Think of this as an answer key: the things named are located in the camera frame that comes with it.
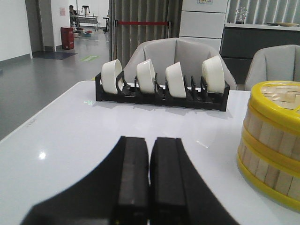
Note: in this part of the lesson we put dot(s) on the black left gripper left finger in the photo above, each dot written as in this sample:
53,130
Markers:
114,193

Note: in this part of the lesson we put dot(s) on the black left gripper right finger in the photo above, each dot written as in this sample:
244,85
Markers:
178,194

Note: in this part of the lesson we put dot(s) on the bamboo steamer tier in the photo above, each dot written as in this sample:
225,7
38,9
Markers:
272,140
273,173

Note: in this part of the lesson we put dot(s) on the woven bamboo steamer lid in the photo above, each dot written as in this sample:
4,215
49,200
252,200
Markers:
278,101

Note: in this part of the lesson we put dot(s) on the black dish rack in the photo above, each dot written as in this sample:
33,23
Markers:
195,99

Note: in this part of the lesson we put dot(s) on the white bowl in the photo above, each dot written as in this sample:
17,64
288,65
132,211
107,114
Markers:
110,71
175,81
145,73
213,73

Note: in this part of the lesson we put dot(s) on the white bowl far left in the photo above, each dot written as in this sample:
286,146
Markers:
110,71

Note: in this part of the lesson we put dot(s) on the grey chair left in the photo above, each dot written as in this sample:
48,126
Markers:
165,52

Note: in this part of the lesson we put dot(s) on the grey chair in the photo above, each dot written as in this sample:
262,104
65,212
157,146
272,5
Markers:
278,63
165,52

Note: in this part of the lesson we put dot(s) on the dark counter with shelf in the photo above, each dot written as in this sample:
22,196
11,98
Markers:
244,40

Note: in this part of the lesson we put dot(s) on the grey chair right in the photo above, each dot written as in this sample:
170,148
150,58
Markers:
278,63

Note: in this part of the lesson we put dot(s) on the red bin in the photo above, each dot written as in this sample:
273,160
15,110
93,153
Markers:
67,38

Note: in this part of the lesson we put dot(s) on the red barrier belt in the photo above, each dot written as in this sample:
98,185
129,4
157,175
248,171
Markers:
144,23

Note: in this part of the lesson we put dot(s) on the white cabinet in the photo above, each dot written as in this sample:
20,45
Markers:
203,21

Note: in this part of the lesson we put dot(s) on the yellow plate on counter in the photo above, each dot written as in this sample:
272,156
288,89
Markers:
284,24

